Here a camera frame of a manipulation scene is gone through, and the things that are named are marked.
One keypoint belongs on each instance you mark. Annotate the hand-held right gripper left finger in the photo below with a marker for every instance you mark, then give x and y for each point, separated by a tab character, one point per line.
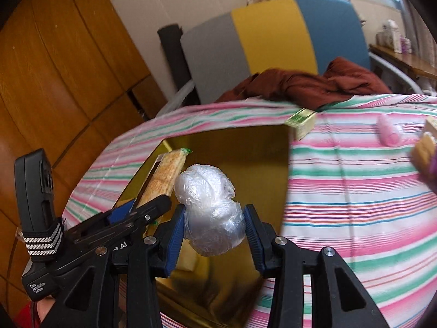
174	242

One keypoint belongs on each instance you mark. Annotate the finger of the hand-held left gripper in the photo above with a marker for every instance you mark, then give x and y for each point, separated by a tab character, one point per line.
119	211
150	211

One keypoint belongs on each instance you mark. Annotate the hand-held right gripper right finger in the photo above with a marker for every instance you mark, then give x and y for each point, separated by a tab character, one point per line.
252	239

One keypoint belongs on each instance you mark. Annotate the cracker packet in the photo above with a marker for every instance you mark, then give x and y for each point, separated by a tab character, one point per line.
423	150
160	174

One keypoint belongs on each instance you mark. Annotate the clear plastic bag ball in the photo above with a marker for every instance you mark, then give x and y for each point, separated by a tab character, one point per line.
205	208

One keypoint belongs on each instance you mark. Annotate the gold cardboard box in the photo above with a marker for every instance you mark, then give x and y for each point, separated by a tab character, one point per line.
239	164

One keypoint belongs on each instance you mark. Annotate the person's left forearm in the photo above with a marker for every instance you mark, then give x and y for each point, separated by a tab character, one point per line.
44	309

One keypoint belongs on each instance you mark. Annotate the striped bed sheet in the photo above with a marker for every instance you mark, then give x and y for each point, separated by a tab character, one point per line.
341	211

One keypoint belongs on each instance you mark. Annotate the wooden wardrobe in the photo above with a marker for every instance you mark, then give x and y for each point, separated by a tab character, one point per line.
51	75

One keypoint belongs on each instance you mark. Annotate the small green carton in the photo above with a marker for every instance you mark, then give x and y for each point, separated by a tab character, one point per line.
302	123

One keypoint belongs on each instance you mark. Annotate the brown cloth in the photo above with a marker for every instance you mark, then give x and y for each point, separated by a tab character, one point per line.
307	85

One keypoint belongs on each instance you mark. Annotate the grey yellow blue headboard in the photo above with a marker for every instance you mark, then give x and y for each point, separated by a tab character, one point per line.
273	34

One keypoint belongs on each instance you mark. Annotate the cardboard pack of white balls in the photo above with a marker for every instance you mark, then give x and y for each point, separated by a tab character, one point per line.
432	124

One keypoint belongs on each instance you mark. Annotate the wooden desk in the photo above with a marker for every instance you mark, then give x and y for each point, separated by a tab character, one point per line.
409	61

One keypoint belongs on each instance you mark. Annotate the purple container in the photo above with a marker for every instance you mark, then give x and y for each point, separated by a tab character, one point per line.
406	45

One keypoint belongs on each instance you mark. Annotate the white box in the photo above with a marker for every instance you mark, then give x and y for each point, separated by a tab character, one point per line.
392	34

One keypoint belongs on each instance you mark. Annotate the sheer curtain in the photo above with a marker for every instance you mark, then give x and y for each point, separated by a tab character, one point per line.
420	24

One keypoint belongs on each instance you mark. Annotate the grey metal bed rail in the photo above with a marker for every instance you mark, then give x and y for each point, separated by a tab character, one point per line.
392	70
181	93

